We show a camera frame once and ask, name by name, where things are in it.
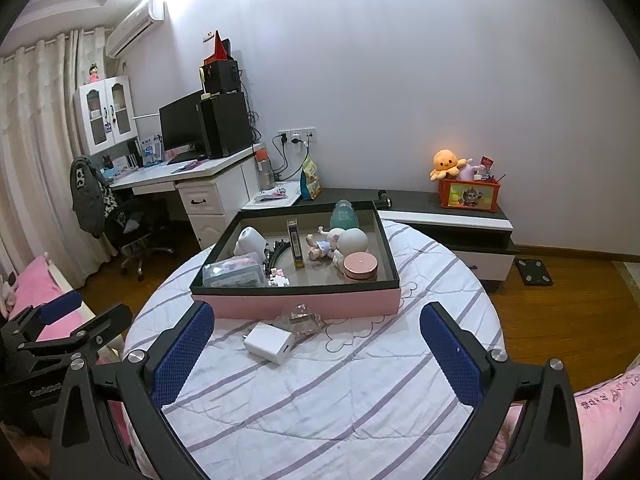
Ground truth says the white charger adapter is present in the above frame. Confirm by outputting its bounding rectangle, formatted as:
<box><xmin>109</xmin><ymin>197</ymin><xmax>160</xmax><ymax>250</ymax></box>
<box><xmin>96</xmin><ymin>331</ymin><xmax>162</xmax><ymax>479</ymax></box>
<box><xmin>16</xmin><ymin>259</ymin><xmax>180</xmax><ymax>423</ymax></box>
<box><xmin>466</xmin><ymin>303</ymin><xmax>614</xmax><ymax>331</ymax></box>
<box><xmin>244</xmin><ymin>322</ymin><xmax>295</xmax><ymax>365</ymax></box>

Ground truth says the clear box of blue items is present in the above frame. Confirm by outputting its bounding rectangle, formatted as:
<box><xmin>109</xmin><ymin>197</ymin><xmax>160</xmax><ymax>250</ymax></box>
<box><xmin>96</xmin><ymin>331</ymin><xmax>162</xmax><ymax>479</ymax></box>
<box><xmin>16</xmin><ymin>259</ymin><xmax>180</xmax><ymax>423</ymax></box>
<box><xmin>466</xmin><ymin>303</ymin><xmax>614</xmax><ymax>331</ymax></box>
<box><xmin>202</xmin><ymin>252</ymin><xmax>267</xmax><ymax>288</ymax></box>

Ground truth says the clear glass bottle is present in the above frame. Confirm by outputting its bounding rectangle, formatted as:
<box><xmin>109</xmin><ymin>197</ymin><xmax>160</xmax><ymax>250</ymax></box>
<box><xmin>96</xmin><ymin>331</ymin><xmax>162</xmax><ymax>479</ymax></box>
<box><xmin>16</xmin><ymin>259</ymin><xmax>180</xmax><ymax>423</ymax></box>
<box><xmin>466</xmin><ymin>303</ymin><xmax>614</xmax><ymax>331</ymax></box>
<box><xmin>279</xmin><ymin>304</ymin><xmax>326</xmax><ymax>337</ymax></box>

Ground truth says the pink block cat figure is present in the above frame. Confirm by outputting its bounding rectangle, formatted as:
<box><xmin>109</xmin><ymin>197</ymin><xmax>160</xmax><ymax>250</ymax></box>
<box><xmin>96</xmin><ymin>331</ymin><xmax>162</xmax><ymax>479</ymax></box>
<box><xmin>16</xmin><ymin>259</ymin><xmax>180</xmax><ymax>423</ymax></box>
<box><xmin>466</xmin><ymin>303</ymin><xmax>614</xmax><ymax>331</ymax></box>
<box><xmin>268</xmin><ymin>268</ymin><xmax>291</xmax><ymax>287</ymax></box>

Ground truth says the white mini hair dryer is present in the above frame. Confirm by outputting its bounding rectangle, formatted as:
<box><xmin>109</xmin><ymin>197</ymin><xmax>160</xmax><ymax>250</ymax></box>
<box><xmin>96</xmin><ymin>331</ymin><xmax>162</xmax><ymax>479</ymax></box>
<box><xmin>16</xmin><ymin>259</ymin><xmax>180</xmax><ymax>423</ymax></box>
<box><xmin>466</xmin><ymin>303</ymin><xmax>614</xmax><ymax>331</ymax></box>
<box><xmin>233</xmin><ymin>226</ymin><xmax>268</xmax><ymax>259</ymax></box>

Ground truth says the blue yellow slim box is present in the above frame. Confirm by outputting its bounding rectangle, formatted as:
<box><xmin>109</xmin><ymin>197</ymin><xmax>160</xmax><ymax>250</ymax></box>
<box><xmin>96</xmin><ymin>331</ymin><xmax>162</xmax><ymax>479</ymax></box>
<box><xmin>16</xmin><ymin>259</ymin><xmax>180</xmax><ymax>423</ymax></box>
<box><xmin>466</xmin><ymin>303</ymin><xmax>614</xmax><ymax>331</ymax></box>
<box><xmin>286</xmin><ymin>218</ymin><xmax>305</xmax><ymax>269</ymax></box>

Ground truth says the pig baby doll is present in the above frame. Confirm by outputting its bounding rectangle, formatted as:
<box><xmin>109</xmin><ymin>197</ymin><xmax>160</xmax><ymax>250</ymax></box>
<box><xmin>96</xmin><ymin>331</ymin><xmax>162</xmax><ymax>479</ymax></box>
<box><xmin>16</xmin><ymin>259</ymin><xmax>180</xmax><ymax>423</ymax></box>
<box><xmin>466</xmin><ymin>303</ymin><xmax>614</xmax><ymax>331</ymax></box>
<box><xmin>306</xmin><ymin>228</ymin><xmax>344</xmax><ymax>261</ymax></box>

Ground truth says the white astronaut figurine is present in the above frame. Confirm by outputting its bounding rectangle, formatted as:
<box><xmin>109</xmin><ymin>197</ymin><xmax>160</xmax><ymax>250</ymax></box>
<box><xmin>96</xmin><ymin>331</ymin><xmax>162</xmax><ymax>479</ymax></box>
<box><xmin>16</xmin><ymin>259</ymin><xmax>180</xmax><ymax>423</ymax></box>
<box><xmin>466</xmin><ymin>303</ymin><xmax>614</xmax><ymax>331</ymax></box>
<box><xmin>326</xmin><ymin>228</ymin><xmax>369</xmax><ymax>266</ymax></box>

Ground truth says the rose gold round tin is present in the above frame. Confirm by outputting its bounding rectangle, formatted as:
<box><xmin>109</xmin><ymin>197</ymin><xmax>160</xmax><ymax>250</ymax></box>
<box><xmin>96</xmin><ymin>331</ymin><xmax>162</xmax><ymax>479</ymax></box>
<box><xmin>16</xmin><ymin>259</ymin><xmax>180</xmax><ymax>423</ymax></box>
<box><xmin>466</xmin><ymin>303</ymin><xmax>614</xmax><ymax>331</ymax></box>
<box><xmin>343</xmin><ymin>252</ymin><xmax>380</xmax><ymax>281</ymax></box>

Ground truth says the teal round bottle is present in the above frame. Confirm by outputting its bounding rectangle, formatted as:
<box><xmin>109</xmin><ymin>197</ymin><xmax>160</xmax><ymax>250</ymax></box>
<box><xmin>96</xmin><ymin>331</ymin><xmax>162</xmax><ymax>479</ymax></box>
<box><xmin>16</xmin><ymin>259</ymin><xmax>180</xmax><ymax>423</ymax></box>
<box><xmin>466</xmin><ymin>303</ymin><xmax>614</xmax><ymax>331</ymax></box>
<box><xmin>330</xmin><ymin>200</ymin><xmax>359</xmax><ymax>230</ymax></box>

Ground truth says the pink bed blanket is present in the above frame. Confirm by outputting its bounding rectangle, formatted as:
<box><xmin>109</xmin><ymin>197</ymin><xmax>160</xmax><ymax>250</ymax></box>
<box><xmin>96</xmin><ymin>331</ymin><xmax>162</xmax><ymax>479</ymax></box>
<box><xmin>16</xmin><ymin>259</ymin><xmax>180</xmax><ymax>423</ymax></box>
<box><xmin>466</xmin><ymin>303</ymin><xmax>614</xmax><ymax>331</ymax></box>
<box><xmin>1</xmin><ymin>254</ymin><xmax>96</xmax><ymax>341</ymax></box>

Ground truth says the beige curtain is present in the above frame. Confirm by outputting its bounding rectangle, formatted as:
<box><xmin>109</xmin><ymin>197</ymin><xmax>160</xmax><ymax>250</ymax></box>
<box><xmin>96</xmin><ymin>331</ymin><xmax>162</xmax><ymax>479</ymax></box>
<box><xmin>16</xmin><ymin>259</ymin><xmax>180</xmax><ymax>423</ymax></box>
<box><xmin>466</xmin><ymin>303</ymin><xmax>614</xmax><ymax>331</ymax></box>
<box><xmin>1</xmin><ymin>27</ymin><xmax>112</xmax><ymax>287</ymax></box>

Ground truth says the black office chair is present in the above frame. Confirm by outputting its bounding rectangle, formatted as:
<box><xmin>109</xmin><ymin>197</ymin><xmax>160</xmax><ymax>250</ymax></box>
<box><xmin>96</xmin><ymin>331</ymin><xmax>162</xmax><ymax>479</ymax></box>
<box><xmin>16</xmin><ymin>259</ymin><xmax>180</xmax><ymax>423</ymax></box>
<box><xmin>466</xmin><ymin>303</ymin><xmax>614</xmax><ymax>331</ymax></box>
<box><xmin>104</xmin><ymin>197</ymin><xmax>175</xmax><ymax>282</ymax></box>

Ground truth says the dark jacket on chair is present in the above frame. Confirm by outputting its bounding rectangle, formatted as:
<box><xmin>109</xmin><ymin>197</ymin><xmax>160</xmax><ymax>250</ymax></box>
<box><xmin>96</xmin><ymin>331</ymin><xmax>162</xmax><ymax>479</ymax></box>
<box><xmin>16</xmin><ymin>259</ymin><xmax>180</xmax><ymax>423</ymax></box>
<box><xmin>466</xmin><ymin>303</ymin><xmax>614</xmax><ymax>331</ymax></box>
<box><xmin>70</xmin><ymin>156</ymin><xmax>117</xmax><ymax>238</ymax></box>

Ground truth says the black floor scale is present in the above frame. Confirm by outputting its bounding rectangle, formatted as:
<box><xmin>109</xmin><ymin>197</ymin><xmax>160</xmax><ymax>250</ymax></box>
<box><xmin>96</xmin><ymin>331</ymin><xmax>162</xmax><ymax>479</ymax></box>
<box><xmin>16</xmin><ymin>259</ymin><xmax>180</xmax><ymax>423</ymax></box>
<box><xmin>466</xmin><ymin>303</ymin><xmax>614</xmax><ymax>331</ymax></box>
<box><xmin>514</xmin><ymin>258</ymin><xmax>553</xmax><ymax>286</ymax></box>

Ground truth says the white desk with drawers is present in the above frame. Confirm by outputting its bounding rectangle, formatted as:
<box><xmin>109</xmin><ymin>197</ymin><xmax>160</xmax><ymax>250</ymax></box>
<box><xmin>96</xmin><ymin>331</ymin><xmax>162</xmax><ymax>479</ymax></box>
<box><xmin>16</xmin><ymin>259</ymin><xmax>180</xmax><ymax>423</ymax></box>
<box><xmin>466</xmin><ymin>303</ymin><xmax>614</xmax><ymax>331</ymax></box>
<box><xmin>112</xmin><ymin>143</ymin><xmax>264</xmax><ymax>249</ymax></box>

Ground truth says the pink box with black rim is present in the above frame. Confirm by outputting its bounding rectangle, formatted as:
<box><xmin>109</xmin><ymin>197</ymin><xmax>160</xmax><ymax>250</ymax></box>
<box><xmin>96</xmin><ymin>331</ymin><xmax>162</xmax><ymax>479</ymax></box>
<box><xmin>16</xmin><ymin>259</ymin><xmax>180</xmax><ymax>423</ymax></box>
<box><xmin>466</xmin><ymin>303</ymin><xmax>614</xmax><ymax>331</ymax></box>
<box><xmin>190</xmin><ymin>200</ymin><xmax>400</xmax><ymax>321</ymax></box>

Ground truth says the low black white cabinet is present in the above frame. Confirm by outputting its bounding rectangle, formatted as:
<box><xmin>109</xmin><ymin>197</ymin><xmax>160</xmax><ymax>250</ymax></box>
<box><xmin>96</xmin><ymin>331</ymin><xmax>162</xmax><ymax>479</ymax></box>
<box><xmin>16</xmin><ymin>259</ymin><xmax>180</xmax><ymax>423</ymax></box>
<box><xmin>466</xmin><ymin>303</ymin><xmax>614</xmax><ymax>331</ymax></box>
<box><xmin>317</xmin><ymin>188</ymin><xmax>516</xmax><ymax>292</ymax></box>

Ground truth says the white glass-door cabinet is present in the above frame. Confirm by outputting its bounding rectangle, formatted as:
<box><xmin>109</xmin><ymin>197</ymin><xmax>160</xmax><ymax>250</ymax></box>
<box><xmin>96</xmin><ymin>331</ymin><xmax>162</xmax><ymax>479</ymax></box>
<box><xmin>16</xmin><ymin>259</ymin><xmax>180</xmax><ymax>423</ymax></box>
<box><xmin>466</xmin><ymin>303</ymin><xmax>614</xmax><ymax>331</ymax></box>
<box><xmin>74</xmin><ymin>76</ymin><xmax>138</xmax><ymax>155</ymax></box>

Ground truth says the black computer monitor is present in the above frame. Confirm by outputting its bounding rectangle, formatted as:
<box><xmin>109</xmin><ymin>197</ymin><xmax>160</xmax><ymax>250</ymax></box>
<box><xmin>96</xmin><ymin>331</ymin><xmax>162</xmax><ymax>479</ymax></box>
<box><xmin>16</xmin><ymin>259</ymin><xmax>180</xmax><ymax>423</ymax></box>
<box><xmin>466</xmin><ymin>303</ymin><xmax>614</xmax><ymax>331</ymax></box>
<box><xmin>160</xmin><ymin>90</ymin><xmax>206</xmax><ymax>164</ymax></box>

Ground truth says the orange cap water bottle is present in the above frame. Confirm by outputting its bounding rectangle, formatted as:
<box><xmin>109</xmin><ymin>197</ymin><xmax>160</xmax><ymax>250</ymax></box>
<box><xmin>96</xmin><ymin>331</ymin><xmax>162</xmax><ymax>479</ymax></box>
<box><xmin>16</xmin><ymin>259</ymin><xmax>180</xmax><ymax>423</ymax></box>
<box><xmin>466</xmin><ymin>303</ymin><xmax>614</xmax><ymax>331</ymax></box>
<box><xmin>255</xmin><ymin>148</ymin><xmax>276</xmax><ymax>191</ymax></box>

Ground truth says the black computer tower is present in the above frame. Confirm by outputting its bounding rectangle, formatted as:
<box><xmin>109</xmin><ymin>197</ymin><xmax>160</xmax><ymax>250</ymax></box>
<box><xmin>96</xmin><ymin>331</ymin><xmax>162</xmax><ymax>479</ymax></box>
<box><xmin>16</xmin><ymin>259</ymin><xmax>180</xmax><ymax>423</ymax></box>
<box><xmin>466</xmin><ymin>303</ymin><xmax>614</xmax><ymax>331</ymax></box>
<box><xmin>200</xmin><ymin>92</ymin><xmax>254</xmax><ymax>159</ymax></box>

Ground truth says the snack bag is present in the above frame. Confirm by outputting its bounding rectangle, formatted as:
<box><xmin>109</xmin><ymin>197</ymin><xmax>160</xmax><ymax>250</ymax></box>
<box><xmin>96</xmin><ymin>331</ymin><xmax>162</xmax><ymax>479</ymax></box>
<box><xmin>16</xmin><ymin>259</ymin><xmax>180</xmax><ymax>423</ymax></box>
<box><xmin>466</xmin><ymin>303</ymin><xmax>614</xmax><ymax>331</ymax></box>
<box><xmin>299</xmin><ymin>155</ymin><xmax>321</xmax><ymax>200</ymax></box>

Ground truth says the red toy storage box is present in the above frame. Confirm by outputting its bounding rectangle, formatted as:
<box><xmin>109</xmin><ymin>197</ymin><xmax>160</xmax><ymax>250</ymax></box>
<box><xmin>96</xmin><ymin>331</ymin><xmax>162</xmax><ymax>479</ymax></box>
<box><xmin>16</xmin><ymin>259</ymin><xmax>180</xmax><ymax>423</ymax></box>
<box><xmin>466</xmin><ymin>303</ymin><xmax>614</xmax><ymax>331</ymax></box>
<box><xmin>438</xmin><ymin>179</ymin><xmax>500</xmax><ymax>212</ymax></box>

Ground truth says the black speaker on tower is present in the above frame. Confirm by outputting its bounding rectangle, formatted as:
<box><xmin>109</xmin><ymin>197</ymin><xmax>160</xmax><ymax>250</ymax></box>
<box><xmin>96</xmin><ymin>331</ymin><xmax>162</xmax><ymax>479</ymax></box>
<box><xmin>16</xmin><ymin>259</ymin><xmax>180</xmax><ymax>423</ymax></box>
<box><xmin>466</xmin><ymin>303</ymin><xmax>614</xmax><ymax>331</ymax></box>
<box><xmin>200</xmin><ymin>60</ymin><xmax>241</xmax><ymax>94</ymax></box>

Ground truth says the black object on cabinet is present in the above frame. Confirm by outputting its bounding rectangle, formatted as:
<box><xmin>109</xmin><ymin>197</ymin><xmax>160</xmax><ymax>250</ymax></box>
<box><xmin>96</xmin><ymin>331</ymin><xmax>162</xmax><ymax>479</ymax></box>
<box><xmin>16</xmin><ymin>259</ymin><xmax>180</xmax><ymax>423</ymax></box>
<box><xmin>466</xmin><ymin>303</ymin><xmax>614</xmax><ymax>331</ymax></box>
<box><xmin>376</xmin><ymin>190</ymin><xmax>393</xmax><ymax>208</ymax></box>

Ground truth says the orange octopus plush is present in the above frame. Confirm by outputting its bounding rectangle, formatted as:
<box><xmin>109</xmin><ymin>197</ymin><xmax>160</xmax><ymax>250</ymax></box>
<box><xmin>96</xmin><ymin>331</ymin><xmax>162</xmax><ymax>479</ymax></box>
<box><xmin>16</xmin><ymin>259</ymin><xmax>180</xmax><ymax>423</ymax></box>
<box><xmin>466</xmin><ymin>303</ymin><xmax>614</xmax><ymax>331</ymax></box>
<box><xmin>430</xmin><ymin>148</ymin><xmax>473</xmax><ymax>182</ymax></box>

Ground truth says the white air conditioner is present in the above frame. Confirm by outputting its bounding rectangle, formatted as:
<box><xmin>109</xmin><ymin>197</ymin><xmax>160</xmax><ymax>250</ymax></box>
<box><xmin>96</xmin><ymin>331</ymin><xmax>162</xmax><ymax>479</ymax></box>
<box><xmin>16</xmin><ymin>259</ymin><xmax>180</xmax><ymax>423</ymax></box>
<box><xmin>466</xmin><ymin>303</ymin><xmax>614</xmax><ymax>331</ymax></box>
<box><xmin>105</xmin><ymin>0</ymin><xmax>165</xmax><ymax>58</ymax></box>

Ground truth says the wall power strip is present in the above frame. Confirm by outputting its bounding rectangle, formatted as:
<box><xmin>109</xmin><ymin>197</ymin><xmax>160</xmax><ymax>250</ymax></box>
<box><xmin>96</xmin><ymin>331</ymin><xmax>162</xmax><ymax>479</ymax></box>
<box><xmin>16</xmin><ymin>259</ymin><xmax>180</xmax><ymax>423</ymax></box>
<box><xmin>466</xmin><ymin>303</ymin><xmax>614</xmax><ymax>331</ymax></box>
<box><xmin>278</xmin><ymin>127</ymin><xmax>317</xmax><ymax>143</ymax></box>

